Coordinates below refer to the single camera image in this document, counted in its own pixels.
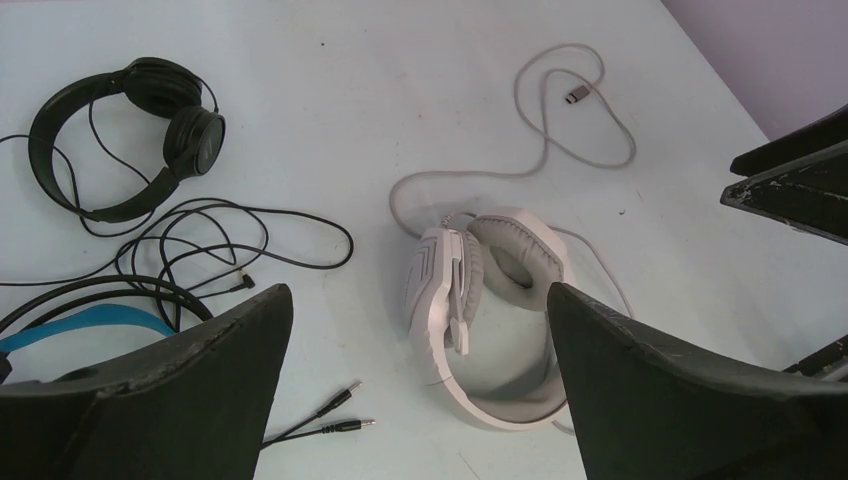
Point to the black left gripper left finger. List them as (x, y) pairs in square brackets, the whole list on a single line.
[(192, 406)]

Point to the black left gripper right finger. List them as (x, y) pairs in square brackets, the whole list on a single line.
[(648, 405)]

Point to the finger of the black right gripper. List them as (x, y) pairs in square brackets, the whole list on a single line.
[(819, 135), (808, 194)]

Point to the white headphones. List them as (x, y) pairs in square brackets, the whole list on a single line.
[(516, 256)]

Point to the blue black headphones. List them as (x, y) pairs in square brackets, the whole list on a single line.
[(96, 310)]

